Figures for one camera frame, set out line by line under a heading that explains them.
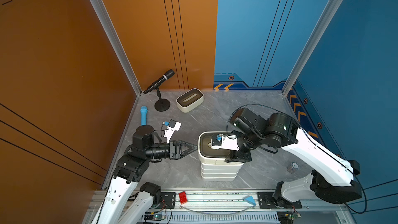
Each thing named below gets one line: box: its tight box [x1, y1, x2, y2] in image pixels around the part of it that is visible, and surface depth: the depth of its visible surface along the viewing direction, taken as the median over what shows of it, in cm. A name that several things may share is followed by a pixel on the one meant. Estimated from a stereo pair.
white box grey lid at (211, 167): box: [200, 162, 245, 172], surface depth 67 cm
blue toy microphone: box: [139, 105, 148, 126], surface depth 106 cm
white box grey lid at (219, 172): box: [200, 168, 242, 176], surface depth 72 cm
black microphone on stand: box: [143, 68, 176, 112], surface depth 98 cm
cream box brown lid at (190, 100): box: [176, 88, 205, 114], surface depth 111 cm
